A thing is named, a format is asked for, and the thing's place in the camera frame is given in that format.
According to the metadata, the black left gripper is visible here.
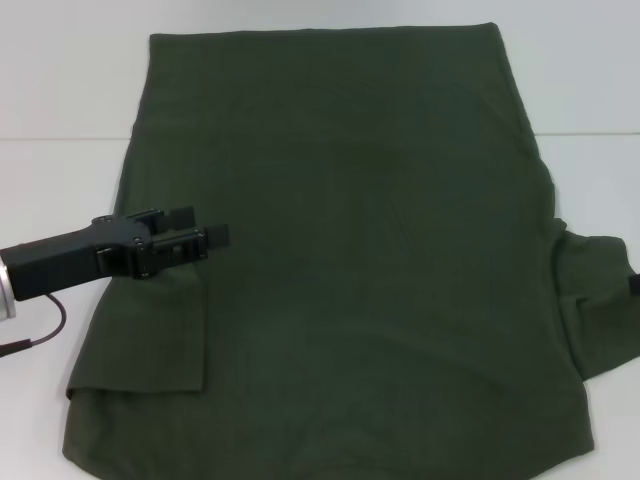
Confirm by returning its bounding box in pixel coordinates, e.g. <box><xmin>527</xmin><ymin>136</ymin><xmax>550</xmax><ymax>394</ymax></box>
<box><xmin>0</xmin><ymin>206</ymin><xmax>232</xmax><ymax>301</ymax></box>

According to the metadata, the dark green t-shirt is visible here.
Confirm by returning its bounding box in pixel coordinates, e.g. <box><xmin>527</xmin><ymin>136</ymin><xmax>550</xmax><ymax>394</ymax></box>
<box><xmin>59</xmin><ymin>22</ymin><xmax>640</xmax><ymax>480</ymax></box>

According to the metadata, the dark red left gripper cable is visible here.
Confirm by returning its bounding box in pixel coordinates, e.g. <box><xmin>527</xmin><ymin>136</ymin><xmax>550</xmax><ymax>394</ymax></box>
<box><xmin>0</xmin><ymin>293</ymin><xmax>69</xmax><ymax>358</ymax></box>

